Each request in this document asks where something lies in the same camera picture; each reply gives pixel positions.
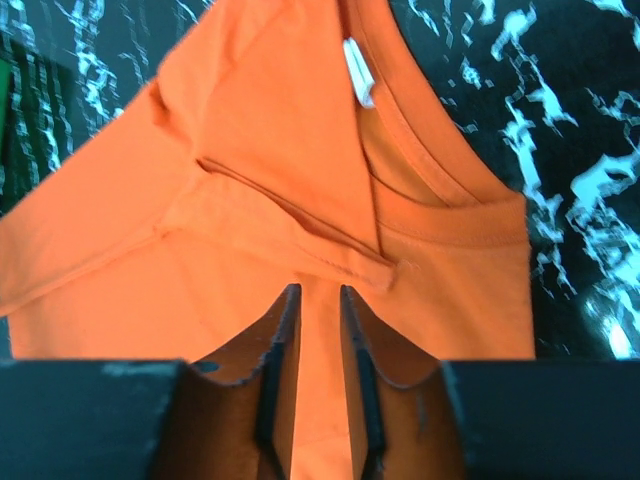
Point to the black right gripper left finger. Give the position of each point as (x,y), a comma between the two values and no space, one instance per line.
(228,416)

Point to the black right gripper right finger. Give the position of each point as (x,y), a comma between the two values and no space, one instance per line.
(412,416)

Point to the orange t-shirt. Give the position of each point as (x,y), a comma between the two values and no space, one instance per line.
(247,164)

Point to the green plastic tray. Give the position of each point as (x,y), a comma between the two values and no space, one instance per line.
(6,85)

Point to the white neck label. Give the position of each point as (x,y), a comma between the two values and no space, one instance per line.
(359,72)

